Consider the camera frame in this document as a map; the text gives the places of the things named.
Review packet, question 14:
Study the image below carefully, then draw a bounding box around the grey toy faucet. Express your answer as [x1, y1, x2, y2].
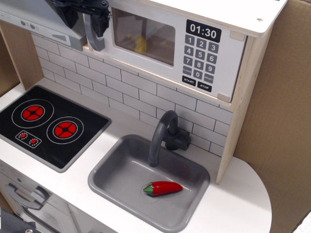
[148, 110, 191, 167]

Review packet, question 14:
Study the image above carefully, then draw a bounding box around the brown cardboard panel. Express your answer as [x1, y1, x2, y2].
[235, 0, 311, 233]

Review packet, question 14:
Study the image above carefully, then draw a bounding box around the yellow toy banana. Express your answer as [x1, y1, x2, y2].
[128, 34, 147, 54]

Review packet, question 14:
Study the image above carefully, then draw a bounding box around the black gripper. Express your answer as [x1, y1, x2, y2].
[51, 0, 111, 37]

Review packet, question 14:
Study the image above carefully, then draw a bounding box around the grey toy sink basin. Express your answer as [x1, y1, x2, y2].
[88, 134, 210, 233]

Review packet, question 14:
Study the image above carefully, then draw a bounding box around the black toy stovetop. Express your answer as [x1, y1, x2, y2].
[0, 85, 111, 173]

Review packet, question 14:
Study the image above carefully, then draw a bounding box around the grey microwave door handle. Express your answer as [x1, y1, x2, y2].
[84, 14, 105, 51]

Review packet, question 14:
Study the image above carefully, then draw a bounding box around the grey range hood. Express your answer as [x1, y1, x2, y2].
[0, 0, 87, 51]

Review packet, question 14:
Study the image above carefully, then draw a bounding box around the wooden microwave cabinet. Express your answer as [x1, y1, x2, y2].
[84, 0, 286, 183]

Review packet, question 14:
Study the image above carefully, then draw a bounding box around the grey oven door handle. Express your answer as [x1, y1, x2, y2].
[5, 183, 50, 210]

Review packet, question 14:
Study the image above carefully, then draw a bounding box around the red toy chili pepper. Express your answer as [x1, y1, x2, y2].
[143, 181, 183, 196]

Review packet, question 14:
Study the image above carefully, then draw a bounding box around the white toy microwave door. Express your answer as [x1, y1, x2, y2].
[98, 0, 247, 102]

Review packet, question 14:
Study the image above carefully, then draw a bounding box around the white toy oven front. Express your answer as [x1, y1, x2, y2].
[0, 160, 81, 233]

